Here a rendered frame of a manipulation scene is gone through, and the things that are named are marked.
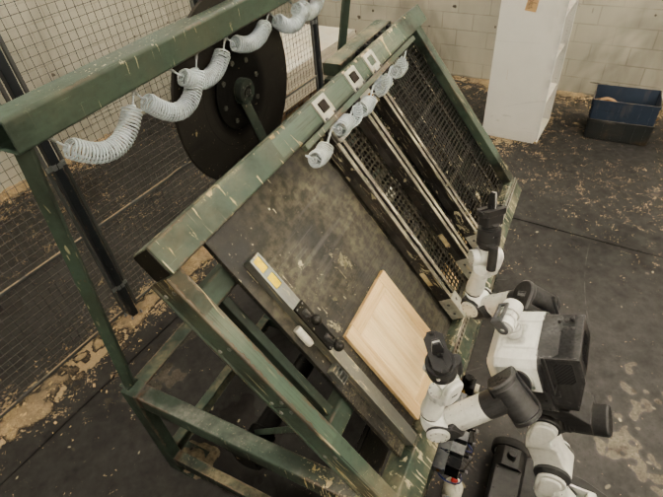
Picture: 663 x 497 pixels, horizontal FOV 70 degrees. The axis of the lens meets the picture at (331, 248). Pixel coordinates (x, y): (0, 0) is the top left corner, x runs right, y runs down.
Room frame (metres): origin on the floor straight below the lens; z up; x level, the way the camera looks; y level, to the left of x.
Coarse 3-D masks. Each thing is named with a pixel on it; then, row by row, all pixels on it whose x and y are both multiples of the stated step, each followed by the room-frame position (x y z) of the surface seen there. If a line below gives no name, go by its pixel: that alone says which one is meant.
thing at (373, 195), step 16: (320, 96) 1.79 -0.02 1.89; (320, 112) 1.72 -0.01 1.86; (336, 144) 1.70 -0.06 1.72; (336, 160) 1.71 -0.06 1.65; (352, 160) 1.69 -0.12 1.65; (352, 176) 1.67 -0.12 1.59; (368, 176) 1.68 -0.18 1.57; (368, 192) 1.64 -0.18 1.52; (384, 208) 1.60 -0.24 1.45; (384, 224) 1.60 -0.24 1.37; (400, 224) 1.61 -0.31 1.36; (400, 240) 1.57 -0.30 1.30; (416, 240) 1.58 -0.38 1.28; (416, 256) 1.53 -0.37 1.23; (432, 272) 1.49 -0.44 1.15; (432, 288) 1.49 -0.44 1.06; (448, 288) 1.49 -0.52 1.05; (448, 304) 1.45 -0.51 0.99
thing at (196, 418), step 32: (480, 320) 1.96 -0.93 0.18; (160, 352) 1.49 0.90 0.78; (224, 384) 1.73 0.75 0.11; (160, 416) 1.18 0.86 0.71; (192, 416) 1.12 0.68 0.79; (160, 448) 1.27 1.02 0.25; (256, 448) 0.95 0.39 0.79; (384, 448) 1.10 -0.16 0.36; (224, 480) 1.10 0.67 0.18; (320, 480) 0.79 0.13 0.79
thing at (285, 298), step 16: (256, 256) 1.15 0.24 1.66; (256, 272) 1.11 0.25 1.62; (272, 272) 1.13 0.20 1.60; (272, 288) 1.09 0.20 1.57; (288, 288) 1.11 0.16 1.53; (288, 304) 1.07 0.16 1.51; (336, 352) 1.01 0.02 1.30; (352, 368) 0.98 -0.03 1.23; (352, 384) 0.96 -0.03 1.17; (368, 384) 0.96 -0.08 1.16; (368, 400) 0.93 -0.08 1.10; (384, 400) 0.93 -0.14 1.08; (384, 416) 0.90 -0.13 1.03; (400, 416) 0.91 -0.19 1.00; (400, 432) 0.87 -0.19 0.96
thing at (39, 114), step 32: (256, 0) 2.11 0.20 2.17; (288, 0) 2.33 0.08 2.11; (160, 32) 1.72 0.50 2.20; (192, 32) 1.76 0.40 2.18; (224, 32) 1.91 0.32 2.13; (96, 64) 1.46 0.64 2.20; (128, 64) 1.49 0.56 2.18; (160, 64) 1.60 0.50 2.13; (32, 96) 1.27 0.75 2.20; (64, 96) 1.29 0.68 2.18; (96, 96) 1.36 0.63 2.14; (0, 128) 1.20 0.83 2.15; (32, 128) 1.18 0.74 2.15; (64, 128) 1.25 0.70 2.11; (256, 128) 1.97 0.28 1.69; (32, 160) 1.17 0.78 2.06; (64, 224) 1.21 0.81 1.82; (64, 256) 1.19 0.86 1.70; (96, 320) 1.23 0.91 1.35; (128, 384) 1.27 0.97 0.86
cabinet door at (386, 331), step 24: (384, 288) 1.34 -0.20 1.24; (360, 312) 1.20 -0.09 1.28; (384, 312) 1.26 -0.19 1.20; (408, 312) 1.32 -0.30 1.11; (360, 336) 1.12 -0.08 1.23; (384, 336) 1.17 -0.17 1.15; (408, 336) 1.23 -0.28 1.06; (384, 360) 1.09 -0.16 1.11; (408, 360) 1.14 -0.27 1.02; (384, 384) 1.02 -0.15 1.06; (408, 384) 1.05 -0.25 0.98; (408, 408) 0.97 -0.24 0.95
